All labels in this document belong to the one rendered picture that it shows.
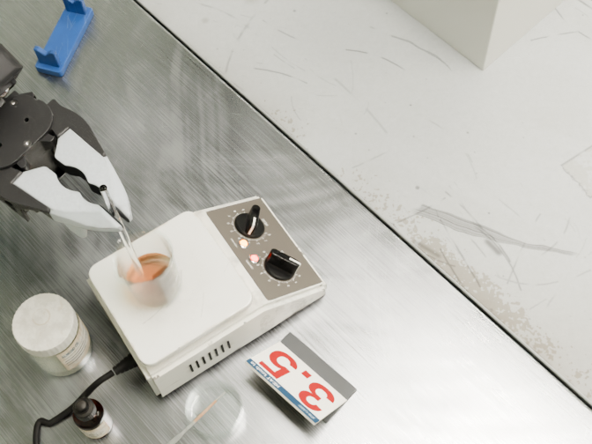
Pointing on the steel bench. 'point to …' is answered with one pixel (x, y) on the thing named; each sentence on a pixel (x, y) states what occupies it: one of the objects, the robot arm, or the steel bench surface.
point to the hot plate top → (220, 307)
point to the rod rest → (64, 39)
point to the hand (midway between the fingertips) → (112, 210)
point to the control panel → (225, 223)
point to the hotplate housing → (200, 351)
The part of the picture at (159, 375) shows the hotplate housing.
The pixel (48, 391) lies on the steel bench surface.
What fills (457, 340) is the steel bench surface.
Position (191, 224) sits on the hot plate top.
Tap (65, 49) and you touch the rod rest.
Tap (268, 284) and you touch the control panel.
